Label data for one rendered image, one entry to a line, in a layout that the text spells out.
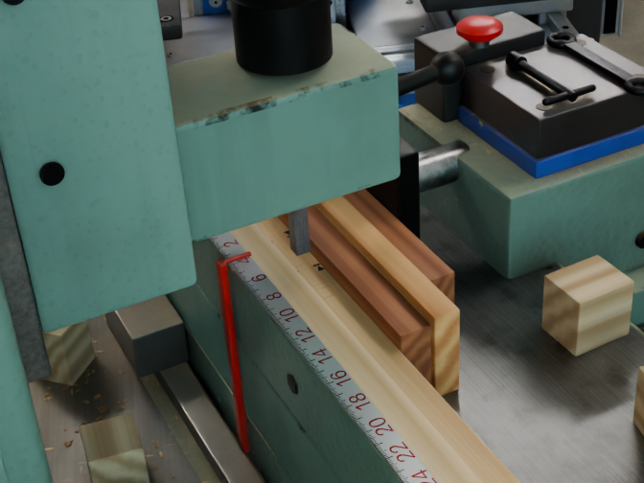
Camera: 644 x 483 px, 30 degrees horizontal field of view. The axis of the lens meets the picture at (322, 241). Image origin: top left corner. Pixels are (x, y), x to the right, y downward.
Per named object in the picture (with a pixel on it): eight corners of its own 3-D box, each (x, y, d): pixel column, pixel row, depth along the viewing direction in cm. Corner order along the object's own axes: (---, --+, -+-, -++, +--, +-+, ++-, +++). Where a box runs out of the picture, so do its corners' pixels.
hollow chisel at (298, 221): (310, 251, 70) (305, 177, 67) (297, 256, 70) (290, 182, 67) (304, 244, 71) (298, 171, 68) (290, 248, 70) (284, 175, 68)
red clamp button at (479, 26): (512, 37, 77) (512, 23, 77) (471, 49, 76) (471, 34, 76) (486, 22, 80) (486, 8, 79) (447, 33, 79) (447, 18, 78)
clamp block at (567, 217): (678, 259, 81) (693, 142, 76) (510, 322, 76) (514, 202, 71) (547, 165, 92) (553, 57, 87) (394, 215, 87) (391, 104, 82)
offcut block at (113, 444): (88, 469, 77) (79, 425, 75) (141, 455, 78) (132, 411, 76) (97, 506, 75) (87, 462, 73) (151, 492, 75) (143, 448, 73)
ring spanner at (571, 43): (663, 91, 73) (664, 84, 73) (637, 100, 72) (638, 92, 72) (564, 34, 81) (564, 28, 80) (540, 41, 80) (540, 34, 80)
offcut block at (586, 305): (575, 357, 68) (580, 303, 66) (540, 328, 71) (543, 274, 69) (629, 334, 70) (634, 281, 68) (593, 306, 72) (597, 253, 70)
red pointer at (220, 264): (273, 443, 76) (253, 255, 68) (243, 454, 76) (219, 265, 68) (268, 435, 77) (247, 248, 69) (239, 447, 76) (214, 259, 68)
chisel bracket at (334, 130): (403, 202, 67) (401, 63, 63) (170, 278, 62) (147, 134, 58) (343, 147, 73) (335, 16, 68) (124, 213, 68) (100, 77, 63)
